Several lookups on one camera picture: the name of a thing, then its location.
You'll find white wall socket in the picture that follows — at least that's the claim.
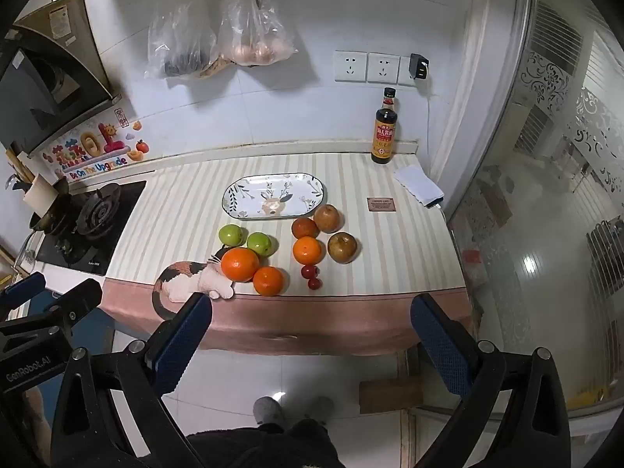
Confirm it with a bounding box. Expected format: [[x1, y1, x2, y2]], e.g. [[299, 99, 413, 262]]
[[334, 50, 367, 83], [397, 56, 420, 86], [367, 52, 401, 83]]

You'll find glass fruit bowl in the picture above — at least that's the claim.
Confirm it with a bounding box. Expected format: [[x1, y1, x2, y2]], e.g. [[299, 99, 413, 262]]
[[222, 172, 326, 221]]

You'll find colourful wall sticker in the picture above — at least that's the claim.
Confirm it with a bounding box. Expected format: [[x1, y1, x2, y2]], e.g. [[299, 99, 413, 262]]
[[41, 107, 149, 183]]

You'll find wooden block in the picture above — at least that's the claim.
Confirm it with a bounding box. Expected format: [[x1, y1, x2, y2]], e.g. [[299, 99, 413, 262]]
[[360, 379, 424, 414]]

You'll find medium bright orange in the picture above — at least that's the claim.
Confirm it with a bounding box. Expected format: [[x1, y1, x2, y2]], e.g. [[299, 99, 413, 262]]
[[292, 236, 326, 265]]

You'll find person's right grey slipper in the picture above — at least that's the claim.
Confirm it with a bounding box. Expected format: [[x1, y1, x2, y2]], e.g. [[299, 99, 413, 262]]
[[302, 396, 336, 422]]

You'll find person's dark clothing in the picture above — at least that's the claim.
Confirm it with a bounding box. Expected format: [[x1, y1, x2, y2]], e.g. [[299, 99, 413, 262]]
[[185, 418, 342, 468]]

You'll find steel range hood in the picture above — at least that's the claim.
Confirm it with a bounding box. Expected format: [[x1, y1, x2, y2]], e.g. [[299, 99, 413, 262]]
[[0, 0, 122, 157]]

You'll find green apple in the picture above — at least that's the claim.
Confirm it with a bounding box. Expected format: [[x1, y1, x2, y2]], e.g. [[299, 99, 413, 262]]
[[246, 232, 278, 257], [218, 224, 245, 248]]

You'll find black gas stove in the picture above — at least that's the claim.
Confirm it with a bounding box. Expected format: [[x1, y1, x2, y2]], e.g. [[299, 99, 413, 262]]
[[34, 180, 147, 270]]

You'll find plastic bag with eggs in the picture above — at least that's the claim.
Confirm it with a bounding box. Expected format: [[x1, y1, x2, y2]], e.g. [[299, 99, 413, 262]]
[[214, 0, 298, 66]]

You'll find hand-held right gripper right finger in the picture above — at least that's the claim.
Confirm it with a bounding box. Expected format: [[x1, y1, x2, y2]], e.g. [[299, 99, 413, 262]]
[[410, 293, 572, 468]]

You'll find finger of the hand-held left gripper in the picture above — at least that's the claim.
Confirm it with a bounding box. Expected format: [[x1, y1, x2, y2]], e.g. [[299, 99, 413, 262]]
[[0, 272, 47, 310], [0, 278, 104, 347]]

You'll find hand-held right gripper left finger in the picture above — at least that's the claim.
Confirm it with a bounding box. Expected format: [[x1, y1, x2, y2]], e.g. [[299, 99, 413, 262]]
[[51, 291, 215, 468]]

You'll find person's left grey slipper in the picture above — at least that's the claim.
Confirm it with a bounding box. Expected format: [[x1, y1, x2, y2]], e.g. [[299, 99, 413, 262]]
[[253, 396, 286, 425]]

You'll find dark soy sauce bottle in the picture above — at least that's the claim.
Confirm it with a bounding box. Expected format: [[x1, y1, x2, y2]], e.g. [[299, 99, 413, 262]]
[[370, 87, 399, 165]]

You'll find dark reddish orange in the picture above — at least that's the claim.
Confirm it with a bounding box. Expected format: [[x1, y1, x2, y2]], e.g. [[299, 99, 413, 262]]
[[291, 217, 320, 241]]

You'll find small bright orange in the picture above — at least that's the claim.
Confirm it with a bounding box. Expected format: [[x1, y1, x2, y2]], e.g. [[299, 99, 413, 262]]
[[252, 266, 285, 296]]

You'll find person's grey slipper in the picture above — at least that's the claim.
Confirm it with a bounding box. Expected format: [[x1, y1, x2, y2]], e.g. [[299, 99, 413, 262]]
[[302, 396, 336, 422], [253, 396, 286, 425]]

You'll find patterned glass sliding door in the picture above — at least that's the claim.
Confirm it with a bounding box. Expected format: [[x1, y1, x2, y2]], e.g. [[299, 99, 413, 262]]
[[448, 0, 624, 420]]

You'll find large bright orange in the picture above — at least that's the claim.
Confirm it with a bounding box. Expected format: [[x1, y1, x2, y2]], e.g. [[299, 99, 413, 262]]
[[221, 248, 261, 282]]

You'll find white charger cable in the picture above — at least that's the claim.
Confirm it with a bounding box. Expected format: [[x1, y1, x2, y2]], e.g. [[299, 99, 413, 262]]
[[423, 77, 445, 208]]

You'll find dark pot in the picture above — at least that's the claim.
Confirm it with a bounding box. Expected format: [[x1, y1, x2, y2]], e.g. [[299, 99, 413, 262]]
[[29, 204, 83, 236]]

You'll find black charger plug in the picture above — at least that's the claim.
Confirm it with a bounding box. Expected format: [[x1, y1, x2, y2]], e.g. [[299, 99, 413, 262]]
[[408, 53, 431, 80]]

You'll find plastic bag with dark contents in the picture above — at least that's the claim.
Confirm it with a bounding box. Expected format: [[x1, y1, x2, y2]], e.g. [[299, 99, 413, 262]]
[[144, 0, 218, 79]]

